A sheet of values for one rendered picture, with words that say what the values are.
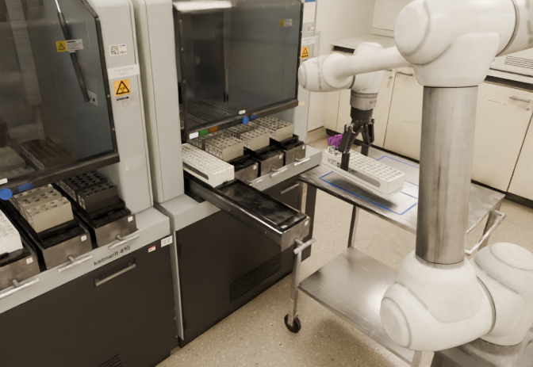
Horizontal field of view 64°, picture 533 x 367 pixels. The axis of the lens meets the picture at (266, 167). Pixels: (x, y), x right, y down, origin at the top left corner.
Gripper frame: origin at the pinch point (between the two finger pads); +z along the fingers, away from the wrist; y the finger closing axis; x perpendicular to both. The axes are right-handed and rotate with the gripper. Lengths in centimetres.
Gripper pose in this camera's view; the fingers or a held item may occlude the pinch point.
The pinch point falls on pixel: (354, 160)
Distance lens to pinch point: 156.9
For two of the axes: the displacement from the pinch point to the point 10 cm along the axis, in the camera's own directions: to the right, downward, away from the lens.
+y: 7.7, -2.6, 5.8
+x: -6.4, -3.6, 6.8
